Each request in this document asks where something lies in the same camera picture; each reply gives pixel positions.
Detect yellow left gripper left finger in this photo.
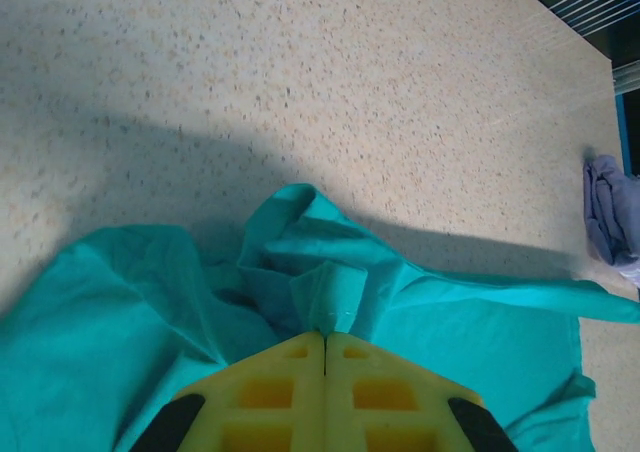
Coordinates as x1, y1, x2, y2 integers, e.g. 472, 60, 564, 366
131, 332, 327, 452

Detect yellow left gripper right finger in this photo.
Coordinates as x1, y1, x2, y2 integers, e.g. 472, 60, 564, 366
324, 332, 520, 452

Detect teal t-shirt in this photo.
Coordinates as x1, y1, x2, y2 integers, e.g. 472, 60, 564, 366
0, 182, 640, 452

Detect folded purple t-shirt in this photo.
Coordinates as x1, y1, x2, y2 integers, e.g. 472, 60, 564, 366
581, 153, 640, 289

